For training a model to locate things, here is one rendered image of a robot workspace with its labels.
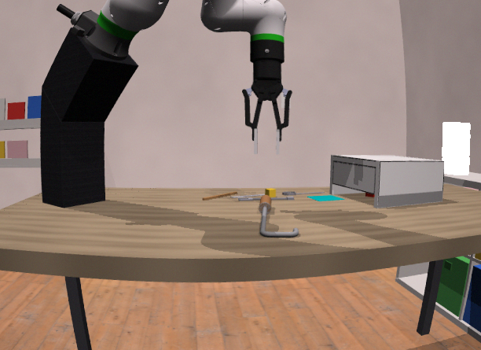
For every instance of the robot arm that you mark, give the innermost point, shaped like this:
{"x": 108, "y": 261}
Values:
{"x": 111, "y": 32}

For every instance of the teal square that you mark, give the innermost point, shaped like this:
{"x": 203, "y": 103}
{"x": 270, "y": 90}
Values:
{"x": 326, "y": 198}

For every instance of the yellow block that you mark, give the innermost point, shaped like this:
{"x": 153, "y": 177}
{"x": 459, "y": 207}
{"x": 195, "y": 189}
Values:
{"x": 270, "y": 192}

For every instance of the small grey cabinet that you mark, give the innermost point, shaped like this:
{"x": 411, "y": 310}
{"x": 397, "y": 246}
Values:
{"x": 393, "y": 182}

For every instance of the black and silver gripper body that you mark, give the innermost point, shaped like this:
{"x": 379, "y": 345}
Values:
{"x": 267, "y": 74}

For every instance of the steel hook with wooden handle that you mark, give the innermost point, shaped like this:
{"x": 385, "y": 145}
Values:
{"x": 265, "y": 207}

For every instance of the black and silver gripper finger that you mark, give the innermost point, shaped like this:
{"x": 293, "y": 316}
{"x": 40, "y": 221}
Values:
{"x": 287, "y": 95}
{"x": 247, "y": 94}

